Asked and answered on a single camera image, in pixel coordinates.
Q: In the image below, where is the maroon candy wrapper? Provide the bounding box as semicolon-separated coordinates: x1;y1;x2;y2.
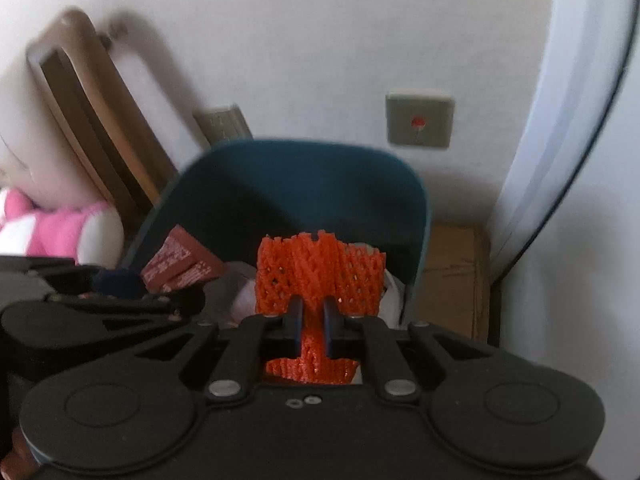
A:
141;226;226;294

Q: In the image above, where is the white tissue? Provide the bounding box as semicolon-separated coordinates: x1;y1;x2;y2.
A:
209;259;407;331

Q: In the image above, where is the orange foam fruit net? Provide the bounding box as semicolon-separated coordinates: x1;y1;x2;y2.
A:
255;231;386;385

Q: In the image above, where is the teal deer trash bin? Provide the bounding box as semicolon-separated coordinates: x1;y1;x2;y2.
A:
122;139;432;324

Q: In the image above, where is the person's left hand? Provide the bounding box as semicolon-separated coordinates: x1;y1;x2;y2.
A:
1;428;40;480

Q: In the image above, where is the pink plush toy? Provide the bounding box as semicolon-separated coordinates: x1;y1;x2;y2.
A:
1;188;125;268

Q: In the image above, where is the wooden nightstand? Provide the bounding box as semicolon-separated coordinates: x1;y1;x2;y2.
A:
416;224;489;342

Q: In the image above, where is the white sliding wardrobe door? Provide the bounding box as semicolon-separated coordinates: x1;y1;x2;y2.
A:
488;0;639;479

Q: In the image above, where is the wall power socket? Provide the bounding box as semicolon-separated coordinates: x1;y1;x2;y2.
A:
193;103;253;145

